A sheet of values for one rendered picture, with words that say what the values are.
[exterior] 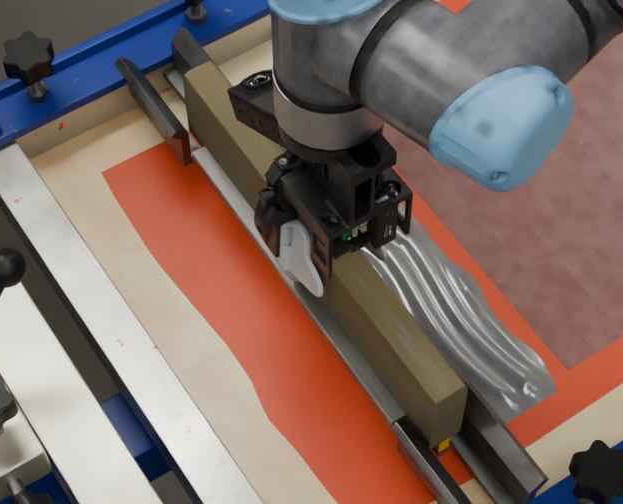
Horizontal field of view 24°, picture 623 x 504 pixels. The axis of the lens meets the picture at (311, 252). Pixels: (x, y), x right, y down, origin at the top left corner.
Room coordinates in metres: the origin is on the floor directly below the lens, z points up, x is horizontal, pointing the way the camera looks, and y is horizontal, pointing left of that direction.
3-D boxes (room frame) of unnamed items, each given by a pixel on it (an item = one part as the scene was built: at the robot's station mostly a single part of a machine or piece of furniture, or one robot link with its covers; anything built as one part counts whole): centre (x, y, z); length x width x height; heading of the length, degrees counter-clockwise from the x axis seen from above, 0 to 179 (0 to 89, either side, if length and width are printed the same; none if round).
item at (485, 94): (0.54, -0.10, 1.33); 0.11 x 0.11 x 0.08; 48
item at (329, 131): (0.60, -0.02, 1.25); 0.08 x 0.08 x 0.05
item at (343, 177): (0.59, -0.02, 1.17); 0.09 x 0.08 x 0.12; 33
